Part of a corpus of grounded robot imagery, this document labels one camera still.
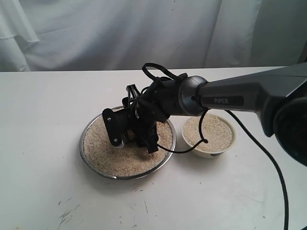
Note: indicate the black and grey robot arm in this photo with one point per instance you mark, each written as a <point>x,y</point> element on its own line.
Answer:
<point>278,97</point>

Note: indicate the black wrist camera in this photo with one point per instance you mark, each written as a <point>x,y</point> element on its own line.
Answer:
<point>117,125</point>

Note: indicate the metal plate of rice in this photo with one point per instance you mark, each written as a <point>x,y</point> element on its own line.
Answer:
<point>129,162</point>

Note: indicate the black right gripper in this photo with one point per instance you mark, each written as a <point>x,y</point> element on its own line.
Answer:
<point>144,113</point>

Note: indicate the small white rice bowl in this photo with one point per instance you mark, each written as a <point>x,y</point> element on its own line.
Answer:
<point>219,132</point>

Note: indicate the white backdrop curtain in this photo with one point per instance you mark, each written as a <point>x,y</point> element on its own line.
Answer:
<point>65,35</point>

